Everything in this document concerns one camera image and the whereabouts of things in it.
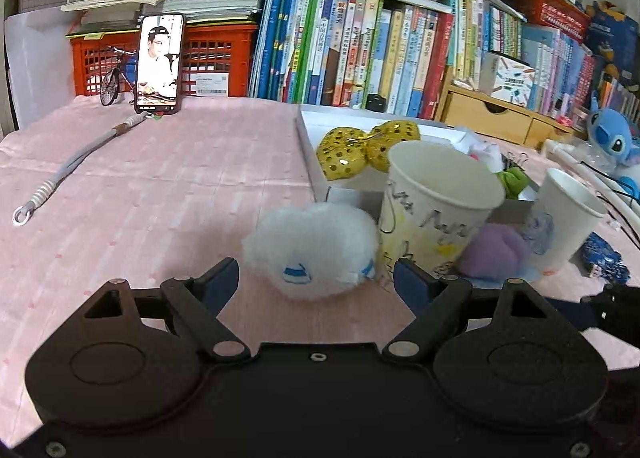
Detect purple monster plush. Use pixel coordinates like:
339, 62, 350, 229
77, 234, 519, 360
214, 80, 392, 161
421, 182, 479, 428
456, 223, 530, 281

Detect white fluffy plush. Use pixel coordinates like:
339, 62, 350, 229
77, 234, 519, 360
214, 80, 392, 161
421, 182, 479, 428
242, 202, 378, 301

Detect gold sequin bow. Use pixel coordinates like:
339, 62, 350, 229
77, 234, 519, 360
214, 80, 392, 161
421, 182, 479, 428
316, 120, 421, 181

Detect blue beaded item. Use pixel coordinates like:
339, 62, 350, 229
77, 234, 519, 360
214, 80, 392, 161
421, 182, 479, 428
580, 233, 630, 285

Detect paper cup with yellow drawing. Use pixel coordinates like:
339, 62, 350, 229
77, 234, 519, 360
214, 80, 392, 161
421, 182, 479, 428
378, 140, 506, 280

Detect paper cup with blue drawing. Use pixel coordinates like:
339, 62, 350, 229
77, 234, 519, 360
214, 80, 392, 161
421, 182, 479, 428
521, 169, 608, 275

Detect pink green plush toy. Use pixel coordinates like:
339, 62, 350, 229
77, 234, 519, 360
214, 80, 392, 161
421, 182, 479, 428
496, 166, 529, 200

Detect pink tablecloth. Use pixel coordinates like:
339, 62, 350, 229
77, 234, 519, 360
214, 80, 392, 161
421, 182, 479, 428
1, 98, 639, 457

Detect black binder clip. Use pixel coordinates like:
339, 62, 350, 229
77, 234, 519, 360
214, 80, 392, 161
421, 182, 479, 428
506, 151, 529, 171

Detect small white plush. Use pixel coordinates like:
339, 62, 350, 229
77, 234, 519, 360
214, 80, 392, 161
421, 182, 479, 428
468, 141, 504, 174

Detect blue Stitch plush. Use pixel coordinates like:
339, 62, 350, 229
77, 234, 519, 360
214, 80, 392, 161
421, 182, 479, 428
587, 90, 639, 200

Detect wooden drawer organizer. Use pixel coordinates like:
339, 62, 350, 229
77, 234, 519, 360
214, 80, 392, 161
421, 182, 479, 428
435, 83, 574, 150

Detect white shallow box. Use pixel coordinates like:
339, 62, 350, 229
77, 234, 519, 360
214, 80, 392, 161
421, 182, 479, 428
294, 104, 542, 226

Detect white patterned card box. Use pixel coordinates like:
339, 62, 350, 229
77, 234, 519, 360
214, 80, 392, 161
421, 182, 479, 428
478, 52, 536, 108

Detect red plastic crate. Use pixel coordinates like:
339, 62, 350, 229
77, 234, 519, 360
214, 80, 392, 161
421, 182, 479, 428
68, 21, 257, 97

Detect miniature bicycle model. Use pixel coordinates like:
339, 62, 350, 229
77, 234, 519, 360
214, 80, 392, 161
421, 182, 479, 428
100, 46, 137, 106

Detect smartphone on stand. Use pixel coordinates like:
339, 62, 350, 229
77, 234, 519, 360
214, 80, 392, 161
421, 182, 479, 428
134, 14, 186, 114

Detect blue cartoon bag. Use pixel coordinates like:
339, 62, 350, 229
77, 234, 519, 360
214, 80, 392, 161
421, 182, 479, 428
585, 0, 639, 85

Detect row of children's books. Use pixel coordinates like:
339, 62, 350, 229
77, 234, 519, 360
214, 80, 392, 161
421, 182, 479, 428
248, 0, 588, 120

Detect white board leaning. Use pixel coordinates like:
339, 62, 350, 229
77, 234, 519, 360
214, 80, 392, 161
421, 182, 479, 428
4, 7, 76, 129

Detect red basket on books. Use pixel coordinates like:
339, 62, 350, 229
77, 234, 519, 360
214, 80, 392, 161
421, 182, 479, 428
509, 0, 590, 43

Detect grey phone lanyard strap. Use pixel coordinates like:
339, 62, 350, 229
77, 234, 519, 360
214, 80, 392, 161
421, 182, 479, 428
12, 112, 151, 227

